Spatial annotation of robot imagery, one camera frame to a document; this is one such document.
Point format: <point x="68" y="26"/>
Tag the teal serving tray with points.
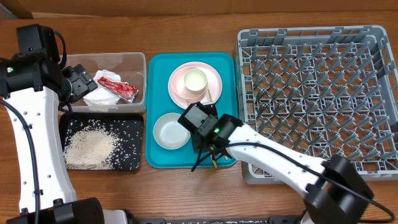
<point x="159" y="102"/>

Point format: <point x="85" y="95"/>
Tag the clear plastic waste bin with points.
<point x="130" y="66"/>

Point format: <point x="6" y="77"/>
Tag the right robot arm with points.
<point x="332" y="190"/>

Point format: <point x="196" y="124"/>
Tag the red snack wrapper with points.
<point x="122" y="89"/>

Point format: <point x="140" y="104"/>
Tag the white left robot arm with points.
<point x="32" y="87"/>

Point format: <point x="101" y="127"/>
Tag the white rice pile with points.
<point x="90" y="147"/>

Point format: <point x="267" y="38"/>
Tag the black mounting rail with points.
<point x="269" y="220"/>

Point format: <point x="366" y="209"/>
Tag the white tissue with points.
<point x="101" y="95"/>

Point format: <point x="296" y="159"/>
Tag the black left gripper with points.
<point x="82" y="81"/>

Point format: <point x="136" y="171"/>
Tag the pink plate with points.
<point x="214" y="84"/>

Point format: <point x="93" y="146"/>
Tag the grey bowl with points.
<point x="169" y="133"/>

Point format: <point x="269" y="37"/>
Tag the grey dishwasher rack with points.
<point x="322" y="91"/>

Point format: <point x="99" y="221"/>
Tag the black plastic tray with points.
<point x="133" y="124"/>

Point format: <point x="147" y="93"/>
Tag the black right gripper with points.
<point x="196" y="145"/>

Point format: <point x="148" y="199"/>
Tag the white cup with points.
<point x="195" y="80"/>

